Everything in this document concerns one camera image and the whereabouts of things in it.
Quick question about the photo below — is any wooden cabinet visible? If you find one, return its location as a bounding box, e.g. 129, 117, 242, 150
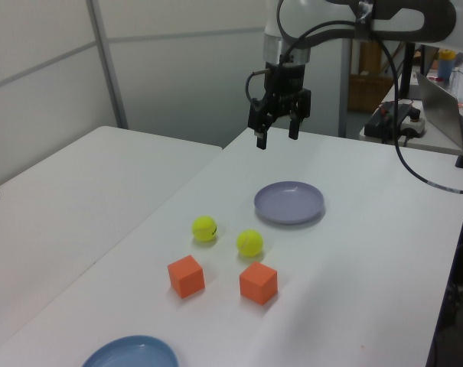
347, 40, 406, 114

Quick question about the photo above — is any yellow tennis ball black print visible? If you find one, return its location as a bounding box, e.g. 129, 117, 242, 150
191, 215, 218, 242

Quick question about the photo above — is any grey emergency stop button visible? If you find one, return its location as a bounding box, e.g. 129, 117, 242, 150
401, 109, 427, 137

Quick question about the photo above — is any plain yellow tennis ball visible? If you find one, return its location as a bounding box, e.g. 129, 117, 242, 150
236, 229, 264, 257

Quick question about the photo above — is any silver laptop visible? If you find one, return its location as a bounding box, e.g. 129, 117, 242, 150
414, 70, 463, 152

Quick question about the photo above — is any blue bottle yellow lid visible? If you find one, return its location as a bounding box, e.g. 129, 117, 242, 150
437, 48, 456, 80

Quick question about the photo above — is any blue plastic plate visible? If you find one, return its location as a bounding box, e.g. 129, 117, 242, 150
80, 334, 180, 367

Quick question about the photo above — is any orange foam cube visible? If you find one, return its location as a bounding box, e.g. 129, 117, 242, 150
167, 254, 206, 300
239, 261, 278, 306

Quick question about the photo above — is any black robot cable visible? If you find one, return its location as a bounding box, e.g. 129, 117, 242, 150
246, 0, 463, 195

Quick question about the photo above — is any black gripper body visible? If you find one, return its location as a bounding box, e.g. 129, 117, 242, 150
265, 63, 307, 112

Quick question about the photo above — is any black monitor stand post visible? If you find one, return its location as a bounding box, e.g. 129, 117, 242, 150
401, 42, 416, 101

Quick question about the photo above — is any purple plastic plate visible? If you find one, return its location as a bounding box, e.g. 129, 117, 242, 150
253, 180, 326, 226

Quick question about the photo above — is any black electronics box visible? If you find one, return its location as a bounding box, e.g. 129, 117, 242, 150
364, 101, 423, 138

